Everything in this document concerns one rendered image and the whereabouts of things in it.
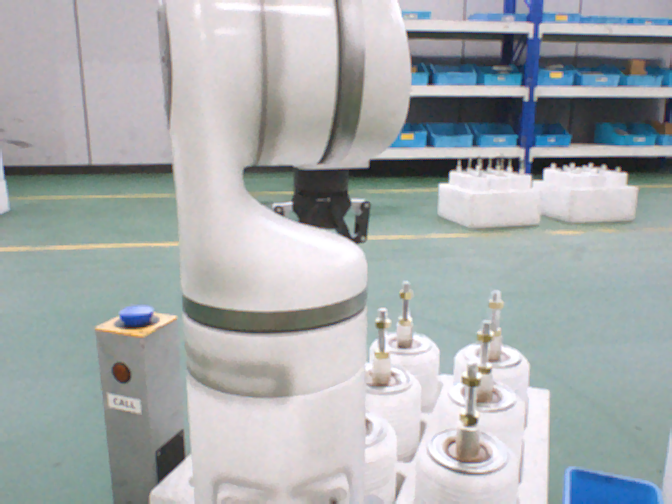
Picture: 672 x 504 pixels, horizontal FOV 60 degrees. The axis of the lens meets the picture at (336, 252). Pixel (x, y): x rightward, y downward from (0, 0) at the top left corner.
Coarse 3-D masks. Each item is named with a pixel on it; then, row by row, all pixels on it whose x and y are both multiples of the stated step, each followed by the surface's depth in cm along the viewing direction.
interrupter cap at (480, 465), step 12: (444, 432) 58; (456, 432) 58; (432, 444) 56; (444, 444) 56; (480, 444) 56; (492, 444) 56; (432, 456) 54; (444, 456) 54; (456, 456) 54; (480, 456) 54; (492, 456) 54; (504, 456) 54; (456, 468) 52; (468, 468) 52; (480, 468) 52; (492, 468) 52
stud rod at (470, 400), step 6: (474, 360) 53; (468, 366) 53; (474, 366) 53; (468, 372) 53; (474, 372) 53; (468, 390) 53; (474, 390) 53; (468, 396) 53; (474, 396) 53; (468, 402) 53; (474, 402) 53; (468, 408) 54; (474, 408) 54; (468, 414) 54
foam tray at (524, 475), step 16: (448, 384) 84; (528, 400) 80; (544, 400) 80; (432, 416) 75; (528, 416) 75; (544, 416) 75; (432, 432) 72; (528, 432) 71; (544, 432) 71; (528, 448) 68; (544, 448) 68; (400, 464) 65; (528, 464) 65; (544, 464) 65; (176, 480) 62; (192, 480) 63; (400, 480) 64; (528, 480) 62; (544, 480) 62; (160, 496) 60; (176, 496) 60; (192, 496) 60; (400, 496) 60; (528, 496) 60; (544, 496) 60
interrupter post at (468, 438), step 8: (464, 424) 54; (480, 424) 54; (464, 432) 54; (472, 432) 53; (480, 432) 54; (456, 440) 55; (464, 440) 54; (472, 440) 54; (456, 448) 55; (464, 448) 54; (472, 448) 54; (464, 456) 54; (472, 456) 54
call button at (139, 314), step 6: (132, 306) 72; (138, 306) 72; (144, 306) 72; (120, 312) 70; (126, 312) 70; (132, 312) 70; (138, 312) 70; (144, 312) 70; (150, 312) 70; (120, 318) 70; (126, 318) 69; (132, 318) 69; (138, 318) 69; (144, 318) 70; (150, 318) 71; (126, 324) 70; (132, 324) 70; (138, 324) 70
